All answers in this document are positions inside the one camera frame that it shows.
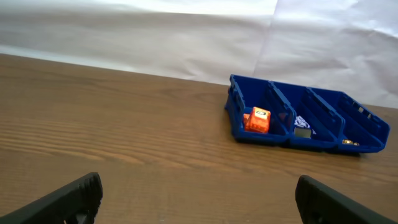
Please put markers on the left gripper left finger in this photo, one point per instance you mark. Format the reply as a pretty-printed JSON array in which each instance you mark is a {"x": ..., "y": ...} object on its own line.
[{"x": 71, "y": 202}]

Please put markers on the orange candy box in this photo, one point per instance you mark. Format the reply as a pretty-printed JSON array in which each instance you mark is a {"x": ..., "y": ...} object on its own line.
[{"x": 257, "y": 121}]

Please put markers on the blue tray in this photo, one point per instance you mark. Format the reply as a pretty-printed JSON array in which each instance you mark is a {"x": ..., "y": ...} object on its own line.
[{"x": 258, "y": 90}]

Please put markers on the blue candy pack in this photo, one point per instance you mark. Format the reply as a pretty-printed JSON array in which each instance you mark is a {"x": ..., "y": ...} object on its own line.
[{"x": 302, "y": 124}]

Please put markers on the gold candy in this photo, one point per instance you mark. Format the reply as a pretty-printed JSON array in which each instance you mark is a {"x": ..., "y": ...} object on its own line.
[{"x": 348, "y": 142}]

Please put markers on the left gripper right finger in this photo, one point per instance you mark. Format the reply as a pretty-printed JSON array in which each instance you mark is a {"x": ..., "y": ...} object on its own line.
[{"x": 323, "y": 205}]

